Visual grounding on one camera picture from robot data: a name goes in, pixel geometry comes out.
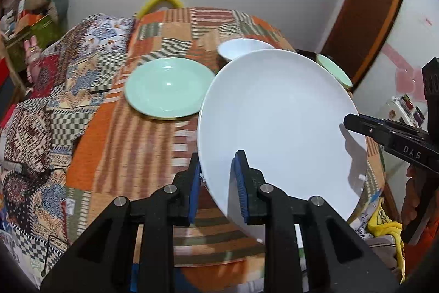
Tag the large white plate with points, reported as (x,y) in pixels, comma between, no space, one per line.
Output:
(281,114)

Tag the yellow cloth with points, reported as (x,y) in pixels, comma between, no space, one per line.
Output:
(384,227)

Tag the green bowl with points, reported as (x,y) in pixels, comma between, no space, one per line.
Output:
(334,68)

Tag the pink bunny toy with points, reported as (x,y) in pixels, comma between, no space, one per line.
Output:
(32,54)

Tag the person's right hand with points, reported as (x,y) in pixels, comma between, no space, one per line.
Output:
(408,197)

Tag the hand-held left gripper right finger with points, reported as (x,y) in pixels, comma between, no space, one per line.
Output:
(240,193)

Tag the person's orange clothing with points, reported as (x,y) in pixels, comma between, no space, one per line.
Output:
(432,231)

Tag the pile of toys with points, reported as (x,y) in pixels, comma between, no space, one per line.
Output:
(15,4)

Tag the green plate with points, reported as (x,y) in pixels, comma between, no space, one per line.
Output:
(164,87)

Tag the green box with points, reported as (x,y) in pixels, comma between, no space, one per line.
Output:
(41,30)

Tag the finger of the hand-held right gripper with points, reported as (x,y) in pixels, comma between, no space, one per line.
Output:
(370,126)

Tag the white bowl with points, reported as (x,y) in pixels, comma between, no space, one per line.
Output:
(236,47)

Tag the wooden door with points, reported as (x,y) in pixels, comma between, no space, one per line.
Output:
(370,4)

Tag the white wardrobe door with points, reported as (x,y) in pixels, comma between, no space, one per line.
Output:
(422,4)

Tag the floral pillow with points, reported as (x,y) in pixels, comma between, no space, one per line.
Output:
(41,128)

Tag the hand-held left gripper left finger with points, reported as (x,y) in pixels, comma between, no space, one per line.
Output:
(194,197)

